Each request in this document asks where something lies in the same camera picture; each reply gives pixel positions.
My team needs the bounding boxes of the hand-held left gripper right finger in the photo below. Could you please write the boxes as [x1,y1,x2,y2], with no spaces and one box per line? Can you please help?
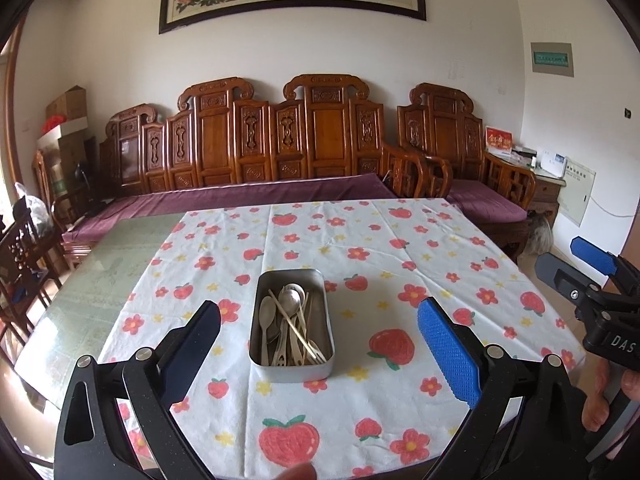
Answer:
[416,296,586,480]

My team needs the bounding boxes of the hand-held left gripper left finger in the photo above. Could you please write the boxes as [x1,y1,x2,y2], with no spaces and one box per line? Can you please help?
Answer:
[54,300,223,480]

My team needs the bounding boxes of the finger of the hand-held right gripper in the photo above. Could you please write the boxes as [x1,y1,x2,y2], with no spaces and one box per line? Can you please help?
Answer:
[570,236,640,294]
[534,252,609,312]

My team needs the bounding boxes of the rectangular metal tin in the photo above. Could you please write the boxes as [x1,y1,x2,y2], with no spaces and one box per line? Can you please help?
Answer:
[248,268,335,383]

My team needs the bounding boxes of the light wooden chopstick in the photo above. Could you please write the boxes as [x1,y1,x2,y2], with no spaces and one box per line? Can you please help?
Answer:
[268,289,327,362]

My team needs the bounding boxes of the person's right hand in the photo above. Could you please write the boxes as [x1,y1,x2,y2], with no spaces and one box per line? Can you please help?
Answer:
[581,360,640,432]

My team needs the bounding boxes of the person's left hand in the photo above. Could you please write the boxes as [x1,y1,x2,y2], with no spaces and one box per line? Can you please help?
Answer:
[277,462,318,480]

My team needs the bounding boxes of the grey fluffy object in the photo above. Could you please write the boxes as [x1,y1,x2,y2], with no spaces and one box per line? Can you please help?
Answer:
[522,212,553,263]

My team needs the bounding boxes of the wooden side table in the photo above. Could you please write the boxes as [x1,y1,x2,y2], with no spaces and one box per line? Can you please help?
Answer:
[530,165,566,226]

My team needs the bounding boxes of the white desk phone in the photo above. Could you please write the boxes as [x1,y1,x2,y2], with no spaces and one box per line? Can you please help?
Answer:
[537,150,568,178]

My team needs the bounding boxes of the purple armchair cushion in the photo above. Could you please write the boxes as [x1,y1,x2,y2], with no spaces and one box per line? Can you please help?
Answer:
[447,180,528,223]

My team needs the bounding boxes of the red gift box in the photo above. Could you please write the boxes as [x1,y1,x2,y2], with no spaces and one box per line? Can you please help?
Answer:
[485,126,514,155]

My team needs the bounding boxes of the strawberry flower print tablecloth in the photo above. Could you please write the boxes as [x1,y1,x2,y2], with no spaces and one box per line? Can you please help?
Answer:
[97,197,587,478]

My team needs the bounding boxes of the purple sofa cushion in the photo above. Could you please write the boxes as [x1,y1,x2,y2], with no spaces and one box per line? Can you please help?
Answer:
[62,174,398,243]

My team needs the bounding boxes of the carved wooden armchair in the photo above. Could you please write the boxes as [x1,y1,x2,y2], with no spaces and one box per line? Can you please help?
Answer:
[397,83,537,256]

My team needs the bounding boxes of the dark wooden dining chair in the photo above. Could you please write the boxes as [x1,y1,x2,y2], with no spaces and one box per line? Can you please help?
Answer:
[0,210,63,321]

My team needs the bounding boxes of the clear plastic bag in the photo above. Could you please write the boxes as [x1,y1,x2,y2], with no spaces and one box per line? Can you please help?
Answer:
[14,182,51,233]

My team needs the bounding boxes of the carved wooden sofa bench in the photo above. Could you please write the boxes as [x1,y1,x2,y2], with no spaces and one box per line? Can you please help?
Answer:
[60,74,453,261]

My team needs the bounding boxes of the dark cabinet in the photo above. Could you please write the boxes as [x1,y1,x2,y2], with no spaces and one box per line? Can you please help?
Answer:
[57,135,98,201]

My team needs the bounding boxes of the brown wooden chair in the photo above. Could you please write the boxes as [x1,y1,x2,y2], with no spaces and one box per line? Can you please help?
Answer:
[31,149,81,221]

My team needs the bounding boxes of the white flat box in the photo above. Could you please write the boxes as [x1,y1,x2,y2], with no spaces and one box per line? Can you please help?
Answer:
[36,119,90,143]

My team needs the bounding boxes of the brown cardboard box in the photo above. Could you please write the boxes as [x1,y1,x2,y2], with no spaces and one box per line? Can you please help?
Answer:
[46,85,87,120]

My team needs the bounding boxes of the white wall cable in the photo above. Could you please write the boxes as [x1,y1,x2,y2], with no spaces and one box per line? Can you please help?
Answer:
[592,195,640,218]

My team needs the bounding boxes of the white wall panel cover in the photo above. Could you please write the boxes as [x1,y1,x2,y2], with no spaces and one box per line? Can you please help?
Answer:
[556,156,597,227]

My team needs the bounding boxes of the grey wall electrical panel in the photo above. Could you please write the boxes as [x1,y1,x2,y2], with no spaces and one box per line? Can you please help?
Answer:
[530,41,574,77]

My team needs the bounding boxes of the wooden door frame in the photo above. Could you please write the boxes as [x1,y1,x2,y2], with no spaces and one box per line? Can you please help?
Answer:
[0,15,28,201]

